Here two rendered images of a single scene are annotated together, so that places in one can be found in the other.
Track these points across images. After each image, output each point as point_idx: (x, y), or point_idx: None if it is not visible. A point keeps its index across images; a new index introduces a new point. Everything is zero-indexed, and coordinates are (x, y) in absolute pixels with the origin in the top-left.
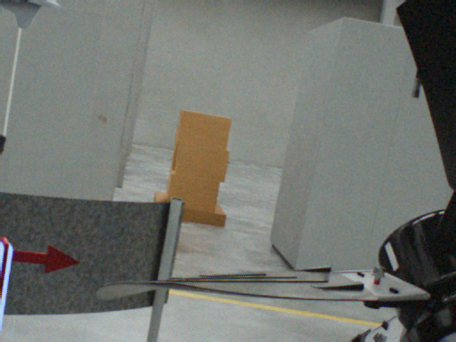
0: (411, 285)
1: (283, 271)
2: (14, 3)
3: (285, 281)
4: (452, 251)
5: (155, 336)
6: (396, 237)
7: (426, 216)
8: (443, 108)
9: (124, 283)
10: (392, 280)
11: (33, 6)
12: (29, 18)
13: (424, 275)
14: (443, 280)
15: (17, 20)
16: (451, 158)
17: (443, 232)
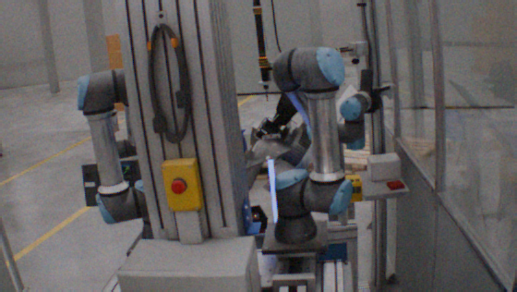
0: (274, 134)
1: (262, 143)
2: (113, 116)
3: (274, 143)
4: (274, 125)
5: (7, 239)
6: (263, 127)
7: (266, 121)
8: (286, 103)
9: (280, 154)
10: (269, 135)
11: (115, 115)
12: (115, 119)
13: (273, 131)
14: (277, 130)
15: (114, 122)
16: (282, 109)
17: (274, 122)
